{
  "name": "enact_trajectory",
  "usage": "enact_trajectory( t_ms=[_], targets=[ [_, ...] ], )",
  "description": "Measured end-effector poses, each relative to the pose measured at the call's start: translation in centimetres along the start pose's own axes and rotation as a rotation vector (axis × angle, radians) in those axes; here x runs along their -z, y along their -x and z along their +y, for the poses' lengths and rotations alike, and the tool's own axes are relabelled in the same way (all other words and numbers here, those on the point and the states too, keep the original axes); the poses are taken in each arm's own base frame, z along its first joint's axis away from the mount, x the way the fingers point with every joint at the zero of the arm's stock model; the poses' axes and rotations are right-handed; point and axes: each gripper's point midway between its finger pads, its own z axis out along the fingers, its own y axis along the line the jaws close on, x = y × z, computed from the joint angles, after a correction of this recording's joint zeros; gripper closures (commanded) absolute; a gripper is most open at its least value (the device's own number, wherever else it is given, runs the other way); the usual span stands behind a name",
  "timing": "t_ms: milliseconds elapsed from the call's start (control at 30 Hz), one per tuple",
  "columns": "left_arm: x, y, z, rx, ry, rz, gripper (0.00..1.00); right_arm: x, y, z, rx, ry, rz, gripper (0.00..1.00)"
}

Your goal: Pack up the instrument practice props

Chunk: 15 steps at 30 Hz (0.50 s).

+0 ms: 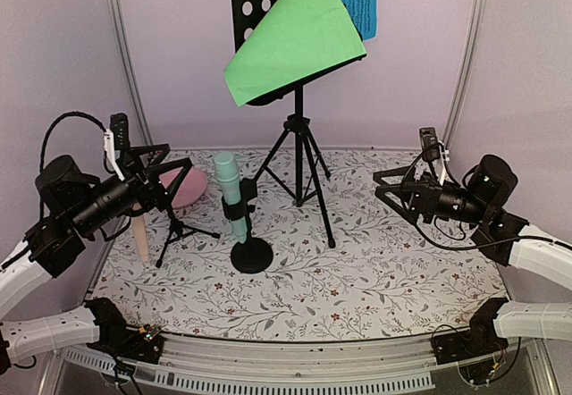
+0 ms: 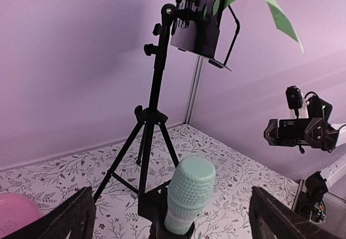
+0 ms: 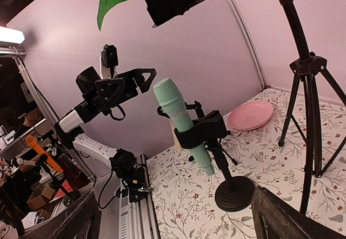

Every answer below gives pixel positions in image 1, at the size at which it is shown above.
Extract beige toy microphone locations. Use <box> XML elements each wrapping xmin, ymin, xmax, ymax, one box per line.
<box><xmin>131</xmin><ymin>204</ymin><xmax>150</xmax><ymax>263</ymax></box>

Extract pink round pad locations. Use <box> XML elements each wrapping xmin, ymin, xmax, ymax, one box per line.
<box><xmin>159</xmin><ymin>167</ymin><xmax>208</xmax><ymax>210</ymax></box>

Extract left metal frame post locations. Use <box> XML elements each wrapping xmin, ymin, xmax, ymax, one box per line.
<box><xmin>107</xmin><ymin>0</ymin><xmax>153</xmax><ymax>145</ymax></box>

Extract black small tripod mic stand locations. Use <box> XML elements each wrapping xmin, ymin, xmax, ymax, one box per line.
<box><xmin>155</xmin><ymin>207</ymin><xmax>221</xmax><ymax>269</ymax></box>

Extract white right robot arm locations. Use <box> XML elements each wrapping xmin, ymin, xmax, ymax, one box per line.
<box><xmin>373</xmin><ymin>155</ymin><xmax>571</xmax><ymax>356</ymax></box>

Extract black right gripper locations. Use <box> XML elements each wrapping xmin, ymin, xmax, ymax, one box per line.
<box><xmin>374</xmin><ymin>165</ymin><xmax>490</xmax><ymax>226</ymax></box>

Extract right metal frame post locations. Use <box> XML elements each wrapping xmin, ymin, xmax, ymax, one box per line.
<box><xmin>443</xmin><ymin>0</ymin><xmax>487</xmax><ymax>148</ymax></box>

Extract green paper sheet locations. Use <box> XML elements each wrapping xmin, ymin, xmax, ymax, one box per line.
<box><xmin>224</xmin><ymin>0</ymin><xmax>366</xmax><ymax>106</ymax></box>

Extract metal frame post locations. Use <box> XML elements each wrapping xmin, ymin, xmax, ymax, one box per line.
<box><xmin>107</xmin><ymin>0</ymin><xmax>153</xmax><ymax>145</ymax></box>
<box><xmin>443</xmin><ymin>0</ymin><xmax>487</xmax><ymax>148</ymax></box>

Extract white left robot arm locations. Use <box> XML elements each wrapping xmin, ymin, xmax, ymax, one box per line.
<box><xmin>1</xmin><ymin>145</ymin><xmax>192</xmax><ymax>371</ymax></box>

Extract black round-base mic stand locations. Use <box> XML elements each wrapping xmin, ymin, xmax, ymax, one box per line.
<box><xmin>222</xmin><ymin>178</ymin><xmax>273</xmax><ymax>274</ymax></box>

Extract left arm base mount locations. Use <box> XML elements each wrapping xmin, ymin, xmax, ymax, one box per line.
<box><xmin>87</xmin><ymin>324</ymin><xmax>164</xmax><ymax>380</ymax></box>

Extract black tripod music stand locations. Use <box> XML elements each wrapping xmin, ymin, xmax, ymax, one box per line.
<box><xmin>231</xmin><ymin>0</ymin><xmax>366</xmax><ymax>248</ymax></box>

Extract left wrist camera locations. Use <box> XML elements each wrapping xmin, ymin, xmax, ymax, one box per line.
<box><xmin>101</xmin><ymin>113</ymin><xmax>131</xmax><ymax>181</ymax></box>

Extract front metal rail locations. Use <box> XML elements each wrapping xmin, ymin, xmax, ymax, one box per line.
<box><xmin>39</xmin><ymin>327</ymin><xmax>555</xmax><ymax>395</ymax></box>

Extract floral patterned table mat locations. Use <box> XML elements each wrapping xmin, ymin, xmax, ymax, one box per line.
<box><xmin>93</xmin><ymin>150</ymin><xmax>506</xmax><ymax>342</ymax></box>

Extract mint green toy microphone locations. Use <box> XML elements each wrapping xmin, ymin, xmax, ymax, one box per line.
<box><xmin>214</xmin><ymin>152</ymin><xmax>248</xmax><ymax>243</ymax></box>

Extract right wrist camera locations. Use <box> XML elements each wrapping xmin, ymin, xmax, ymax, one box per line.
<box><xmin>419</xmin><ymin>127</ymin><xmax>449</xmax><ymax>185</ymax></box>

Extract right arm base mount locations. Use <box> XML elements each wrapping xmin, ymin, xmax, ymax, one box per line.
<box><xmin>430</xmin><ymin>324</ymin><xmax>522</xmax><ymax>388</ymax></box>

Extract black braided left cable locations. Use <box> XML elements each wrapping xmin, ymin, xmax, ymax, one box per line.
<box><xmin>40</xmin><ymin>110</ymin><xmax>111</xmax><ymax>177</ymax></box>

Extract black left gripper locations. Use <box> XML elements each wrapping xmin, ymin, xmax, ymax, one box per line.
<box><xmin>71</xmin><ymin>144</ymin><xmax>194</xmax><ymax>235</ymax></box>

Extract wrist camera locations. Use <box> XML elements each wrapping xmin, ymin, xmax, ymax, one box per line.
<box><xmin>419</xmin><ymin>127</ymin><xmax>449</xmax><ymax>185</ymax></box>
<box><xmin>101</xmin><ymin>113</ymin><xmax>131</xmax><ymax>181</ymax></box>

